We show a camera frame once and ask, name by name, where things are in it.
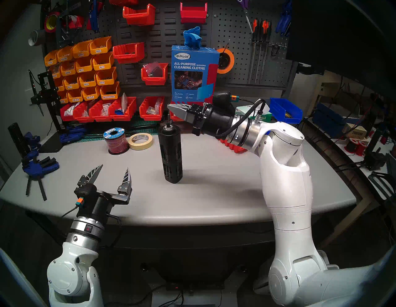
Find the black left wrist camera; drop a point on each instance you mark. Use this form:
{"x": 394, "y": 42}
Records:
{"x": 88, "y": 190}

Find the blue cleaning cloths box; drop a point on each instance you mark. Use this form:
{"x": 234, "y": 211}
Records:
{"x": 188, "y": 83}

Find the clear plastic parts bag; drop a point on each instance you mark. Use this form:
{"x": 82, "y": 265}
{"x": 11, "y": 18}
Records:
{"x": 70, "y": 110}
{"x": 154, "y": 106}
{"x": 153, "y": 70}

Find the orange tape roll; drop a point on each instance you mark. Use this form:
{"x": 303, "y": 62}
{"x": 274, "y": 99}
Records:
{"x": 231, "y": 66}

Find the white cardboard box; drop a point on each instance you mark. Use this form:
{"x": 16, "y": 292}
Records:
{"x": 355, "y": 133}

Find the green cutting mat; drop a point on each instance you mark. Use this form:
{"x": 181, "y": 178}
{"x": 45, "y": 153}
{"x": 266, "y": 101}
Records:
{"x": 145, "y": 123}

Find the large blue plastic bin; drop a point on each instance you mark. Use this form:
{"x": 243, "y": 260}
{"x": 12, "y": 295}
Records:
{"x": 278, "y": 108}

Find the grey duct tape roll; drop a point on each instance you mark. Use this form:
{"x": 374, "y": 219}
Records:
{"x": 38, "y": 38}

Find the red yellow tape roll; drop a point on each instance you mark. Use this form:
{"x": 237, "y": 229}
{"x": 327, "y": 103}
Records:
{"x": 47, "y": 23}

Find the black tool stand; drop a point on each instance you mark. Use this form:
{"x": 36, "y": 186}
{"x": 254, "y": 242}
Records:
{"x": 49, "y": 92}

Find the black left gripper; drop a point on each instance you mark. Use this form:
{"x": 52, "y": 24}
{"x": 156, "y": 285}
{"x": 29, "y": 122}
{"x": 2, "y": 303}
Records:
{"x": 96, "y": 204}

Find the blue microfiber cloth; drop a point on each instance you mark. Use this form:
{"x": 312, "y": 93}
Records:
{"x": 191, "y": 38}

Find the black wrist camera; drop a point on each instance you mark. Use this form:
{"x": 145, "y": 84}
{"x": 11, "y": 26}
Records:
{"x": 222, "y": 98}
{"x": 88, "y": 190}

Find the blue storage crate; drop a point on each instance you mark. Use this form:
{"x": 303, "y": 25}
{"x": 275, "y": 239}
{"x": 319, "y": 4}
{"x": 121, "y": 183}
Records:
{"x": 328, "y": 120}

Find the black desk device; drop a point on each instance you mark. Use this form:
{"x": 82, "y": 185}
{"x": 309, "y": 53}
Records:
{"x": 374, "y": 157}

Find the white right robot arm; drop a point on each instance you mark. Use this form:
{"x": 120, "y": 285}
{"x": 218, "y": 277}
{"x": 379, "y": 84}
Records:
{"x": 287, "y": 185}

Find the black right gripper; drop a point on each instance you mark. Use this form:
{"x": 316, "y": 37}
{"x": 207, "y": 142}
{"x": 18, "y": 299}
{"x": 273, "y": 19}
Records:
{"x": 216, "y": 120}

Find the green white wipes box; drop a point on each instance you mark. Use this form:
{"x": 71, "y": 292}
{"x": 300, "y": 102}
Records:
{"x": 267, "y": 117}

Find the red white tape roll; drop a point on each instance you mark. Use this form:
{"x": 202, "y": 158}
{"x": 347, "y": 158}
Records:
{"x": 77, "y": 22}

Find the orange plastic parts bin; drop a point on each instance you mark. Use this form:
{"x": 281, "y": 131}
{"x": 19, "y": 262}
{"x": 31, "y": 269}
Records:
{"x": 109, "y": 96}
{"x": 88, "y": 83}
{"x": 81, "y": 53}
{"x": 65, "y": 58}
{"x": 75, "y": 99}
{"x": 91, "y": 97}
{"x": 84, "y": 68}
{"x": 59, "y": 88}
{"x": 105, "y": 81}
{"x": 51, "y": 62}
{"x": 99, "y": 49}
{"x": 102, "y": 65}
{"x": 68, "y": 72}
{"x": 71, "y": 86}
{"x": 63, "y": 100}
{"x": 55, "y": 75}

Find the blue bar clamp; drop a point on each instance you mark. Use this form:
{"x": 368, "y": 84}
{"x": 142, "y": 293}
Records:
{"x": 72, "y": 134}
{"x": 32, "y": 142}
{"x": 40, "y": 168}

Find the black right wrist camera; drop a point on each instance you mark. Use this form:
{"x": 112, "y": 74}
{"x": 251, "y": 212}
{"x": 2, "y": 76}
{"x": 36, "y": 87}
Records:
{"x": 222, "y": 98}

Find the beige masking tape roll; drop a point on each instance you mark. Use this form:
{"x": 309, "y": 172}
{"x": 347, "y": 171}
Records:
{"x": 145, "y": 146}

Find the black electric screwdriver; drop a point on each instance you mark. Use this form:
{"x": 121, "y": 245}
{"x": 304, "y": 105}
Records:
{"x": 170, "y": 154}

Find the small blue plastic bin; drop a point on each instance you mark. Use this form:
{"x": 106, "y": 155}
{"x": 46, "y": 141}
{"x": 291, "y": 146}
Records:
{"x": 268, "y": 133}

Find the black pegboard wall panel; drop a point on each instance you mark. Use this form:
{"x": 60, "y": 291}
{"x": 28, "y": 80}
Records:
{"x": 235, "y": 31}

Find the black cylinder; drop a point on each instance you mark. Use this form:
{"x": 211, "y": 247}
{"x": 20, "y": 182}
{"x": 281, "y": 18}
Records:
{"x": 17, "y": 139}

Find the black power strip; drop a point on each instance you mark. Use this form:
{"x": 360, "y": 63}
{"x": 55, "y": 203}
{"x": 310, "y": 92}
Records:
{"x": 198, "y": 286}

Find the small red plastic bin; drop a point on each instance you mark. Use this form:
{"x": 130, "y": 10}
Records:
{"x": 235, "y": 148}

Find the black monitor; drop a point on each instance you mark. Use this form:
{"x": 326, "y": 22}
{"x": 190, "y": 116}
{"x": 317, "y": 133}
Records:
{"x": 340, "y": 37}

